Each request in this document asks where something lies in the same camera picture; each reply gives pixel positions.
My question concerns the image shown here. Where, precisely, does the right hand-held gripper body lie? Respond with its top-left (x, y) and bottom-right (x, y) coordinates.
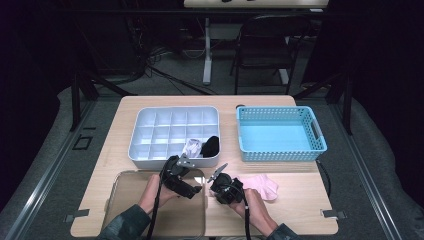
top-left (207, 162), bottom-right (245, 205)

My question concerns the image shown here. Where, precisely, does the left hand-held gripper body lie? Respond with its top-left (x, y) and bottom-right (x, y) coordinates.
top-left (160, 153), bottom-right (196, 196)

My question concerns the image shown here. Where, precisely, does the white sock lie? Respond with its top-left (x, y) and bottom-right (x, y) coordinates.
top-left (181, 138), bottom-right (204, 159)

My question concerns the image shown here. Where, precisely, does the pink sock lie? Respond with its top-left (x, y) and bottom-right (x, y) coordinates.
top-left (234, 173), bottom-right (280, 202)

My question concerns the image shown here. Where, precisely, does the white compartment box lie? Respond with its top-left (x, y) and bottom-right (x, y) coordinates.
top-left (128, 105), bottom-right (222, 169)

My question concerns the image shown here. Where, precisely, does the black sock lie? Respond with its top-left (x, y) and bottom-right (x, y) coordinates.
top-left (199, 135), bottom-right (221, 158)

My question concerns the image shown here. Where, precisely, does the clear plastic box lid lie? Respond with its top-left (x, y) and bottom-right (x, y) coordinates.
top-left (99, 169), bottom-right (207, 238)

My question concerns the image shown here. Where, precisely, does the blue plastic basket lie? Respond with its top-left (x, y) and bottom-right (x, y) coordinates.
top-left (235, 105), bottom-right (328, 163)

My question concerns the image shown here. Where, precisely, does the person's left hand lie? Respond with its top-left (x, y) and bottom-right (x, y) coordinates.
top-left (138, 174), bottom-right (181, 215)

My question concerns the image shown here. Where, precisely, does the person's right hand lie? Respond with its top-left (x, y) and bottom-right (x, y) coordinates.
top-left (228, 188), bottom-right (279, 238)

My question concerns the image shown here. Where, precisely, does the black square floor fitting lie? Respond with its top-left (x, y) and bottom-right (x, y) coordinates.
top-left (72, 134), bottom-right (94, 151)

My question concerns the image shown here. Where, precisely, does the black metal stand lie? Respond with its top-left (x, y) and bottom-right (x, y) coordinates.
top-left (69, 71), bottom-right (138, 133)
top-left (293, 71), bottom-right (354, 136)

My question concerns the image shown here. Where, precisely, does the white-legged desk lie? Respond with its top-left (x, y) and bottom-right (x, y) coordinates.
top-left (183, 0), bottom-right (329, 86)

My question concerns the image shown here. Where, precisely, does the black folding chair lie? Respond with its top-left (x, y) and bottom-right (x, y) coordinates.
top-left (229, 13), bottom-right (313, 96)

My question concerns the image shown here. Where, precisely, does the right hand-held gripper cable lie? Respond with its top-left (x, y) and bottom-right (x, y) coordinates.
top-left (229, 184), bottom-right (253, 240)

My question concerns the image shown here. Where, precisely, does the hand-held gripper cable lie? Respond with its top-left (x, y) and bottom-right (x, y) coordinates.
top-left (229, 184), bottom-right (253, 240)
top-left (145, 163), bottom-right (169, 240)

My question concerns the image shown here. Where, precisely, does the left hand-held gripper cable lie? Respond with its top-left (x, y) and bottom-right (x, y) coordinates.
top-left (145, 163), bottom-right (169, 240)

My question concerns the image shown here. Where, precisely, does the bundle of floor cables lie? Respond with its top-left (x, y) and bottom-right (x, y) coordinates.
top-left (143, 46), bottom-right (218, 96)

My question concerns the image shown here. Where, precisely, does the grey metal table bracket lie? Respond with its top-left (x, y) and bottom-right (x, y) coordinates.
top-left (64, 208), bottom-right (91, 223)
top-left (319, 209), bottom-right (348, 220)

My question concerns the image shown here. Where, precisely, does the aluminium floor rail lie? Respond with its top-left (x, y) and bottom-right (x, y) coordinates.
top-left (328, 99), bottom-right (404, 240)
top-left (3, 99), bottom-right (98, 240)

